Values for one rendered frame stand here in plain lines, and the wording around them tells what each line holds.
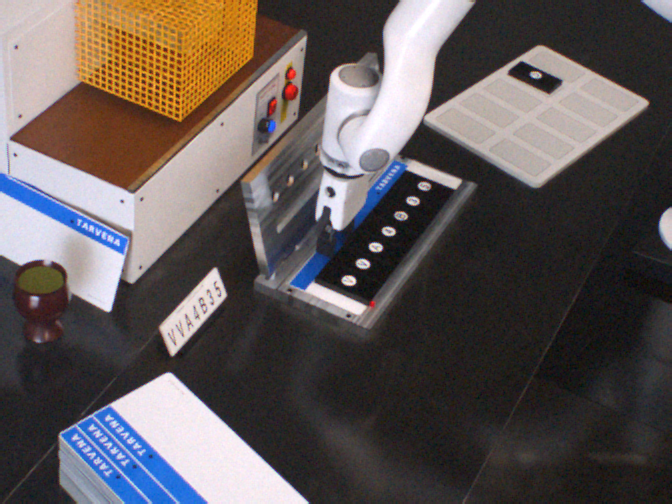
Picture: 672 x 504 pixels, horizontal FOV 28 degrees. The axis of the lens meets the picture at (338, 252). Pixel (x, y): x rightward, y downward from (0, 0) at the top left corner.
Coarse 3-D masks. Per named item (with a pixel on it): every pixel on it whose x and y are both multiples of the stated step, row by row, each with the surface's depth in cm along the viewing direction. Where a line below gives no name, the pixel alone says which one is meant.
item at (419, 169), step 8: (408, 168) 238; (416, 168) 239; (424, 168) 239; (432, 168) 239; (424, 176) 237; (432, 176) 237; (440, 176) 238; (448, 176) 238; (448, 184) 236; (456, 184) 236
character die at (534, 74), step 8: (520, 64) 270; (528, 64) 271; (512, 72) 268; (520, 72) 268; (528, 72) 269; (536, 72) 269; (544, 72) 269; (520, 80) 268; (528, 80) 266; (536, 80) 267; (544, 80) 267; (552, 80) 268; (560, 80) 268; (536, 88) 266; (544, 88) 265; (552, 88) 265
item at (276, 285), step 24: (384, 168) 239; (456, 216) 233; (312, 240) 223; (432, 240) 226; (288, 264) 217; (408, 264) 220; (264, 288) 214; (288, 288) 213; (312, 312) 212; (336, 312) 210; (384, 312) 212; (360, 336) 210
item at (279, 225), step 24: (312, 120) 216; (288, 144) 210; (312, 144) 220; (264, 168) 205; (288, 168) 214; (312, 168) 221; (264, 192) 206; (288, 192) 215; (312, 192) 221; (264, 216) 207; (288, 216) 216; (312, 216) 221; (264, 240) 208; (288, 240) 215; (264, 264) 210
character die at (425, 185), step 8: (400, 176) 236; (408, 176) 237; (416, 176) 237; (400, 184) 236; (408, 184) 235; (416, 184) 235; (424, 184) 235; (432, 184) 236; (440, 184) 236; (416, 192) 233; (424, 192) 234; (432, 192) 234; (440, 192) 234; (448, 192) 234; (440, 200) 233
